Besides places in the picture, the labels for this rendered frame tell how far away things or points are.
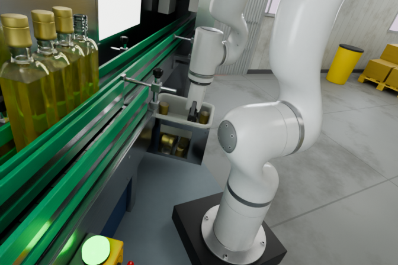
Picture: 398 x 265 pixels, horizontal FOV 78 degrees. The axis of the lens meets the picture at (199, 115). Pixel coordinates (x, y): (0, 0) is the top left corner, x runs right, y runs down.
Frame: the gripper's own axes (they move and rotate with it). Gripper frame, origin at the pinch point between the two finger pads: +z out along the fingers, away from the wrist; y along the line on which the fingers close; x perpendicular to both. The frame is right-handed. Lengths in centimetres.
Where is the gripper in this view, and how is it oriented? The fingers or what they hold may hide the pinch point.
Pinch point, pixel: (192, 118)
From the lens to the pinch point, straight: 88.5
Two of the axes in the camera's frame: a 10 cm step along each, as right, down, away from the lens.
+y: -1.4, 4.8, -8.6
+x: 9.7, 2.3, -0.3
